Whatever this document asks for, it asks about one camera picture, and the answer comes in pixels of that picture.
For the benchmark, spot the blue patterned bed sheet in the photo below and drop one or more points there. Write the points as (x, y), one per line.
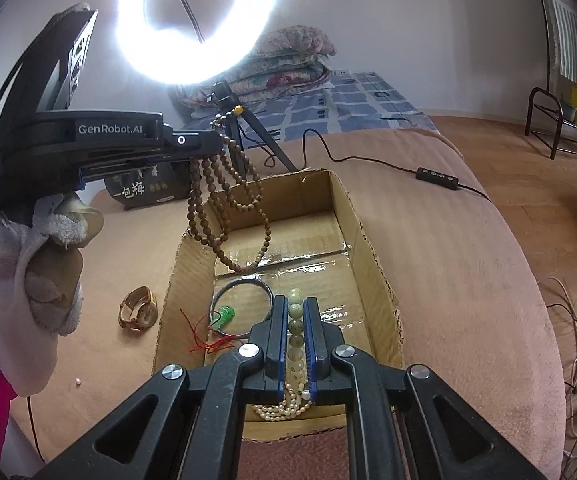
(358, 100)

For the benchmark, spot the brown wristwatch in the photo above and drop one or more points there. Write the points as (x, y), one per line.
(143, 316)

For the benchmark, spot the black snack packet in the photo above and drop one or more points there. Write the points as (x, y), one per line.
(138, 190)

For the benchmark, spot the thin dark bangle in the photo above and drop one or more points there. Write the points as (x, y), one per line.
(241, 282)

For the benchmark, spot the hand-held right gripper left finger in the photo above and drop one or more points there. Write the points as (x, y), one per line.
(278, 350)

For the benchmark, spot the folded floral quilt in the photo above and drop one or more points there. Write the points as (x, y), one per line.
(288, 67)

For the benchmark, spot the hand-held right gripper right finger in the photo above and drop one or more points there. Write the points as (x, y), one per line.
(312, 355)

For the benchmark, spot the person's left hand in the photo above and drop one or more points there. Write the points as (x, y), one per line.
(3, 270)

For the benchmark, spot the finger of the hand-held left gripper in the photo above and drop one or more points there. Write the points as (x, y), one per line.
(193, 142)

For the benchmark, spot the cardboard box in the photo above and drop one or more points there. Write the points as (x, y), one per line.
(358, 260)

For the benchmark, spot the black tripod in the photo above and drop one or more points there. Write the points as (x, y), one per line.
(223, 92)

